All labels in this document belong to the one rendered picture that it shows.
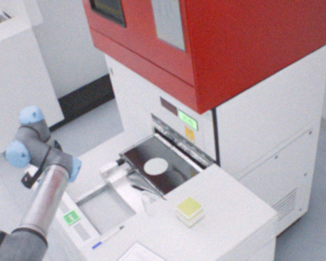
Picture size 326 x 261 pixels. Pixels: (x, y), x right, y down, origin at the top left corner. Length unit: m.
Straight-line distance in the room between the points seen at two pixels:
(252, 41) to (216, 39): 0.18
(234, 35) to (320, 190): 1.69
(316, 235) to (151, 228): 1.41
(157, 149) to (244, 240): 0.65
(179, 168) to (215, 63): 0.53
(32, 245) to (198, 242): 0.64
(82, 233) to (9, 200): 1.79
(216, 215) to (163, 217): 0.19
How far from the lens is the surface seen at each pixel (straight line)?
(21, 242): 0.96
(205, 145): 1.66
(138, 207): 1.67
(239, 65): 1.52
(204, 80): 1.42
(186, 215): 1.42
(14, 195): 3.31
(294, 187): 2.33
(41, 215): 1.05
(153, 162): 1.81
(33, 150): 1.22
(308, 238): 2.65
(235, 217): 1.48
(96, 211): 1.79
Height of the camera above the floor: 2.12
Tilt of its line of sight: 43 degrees down
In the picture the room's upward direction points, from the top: 11 degrees counter-clockwise
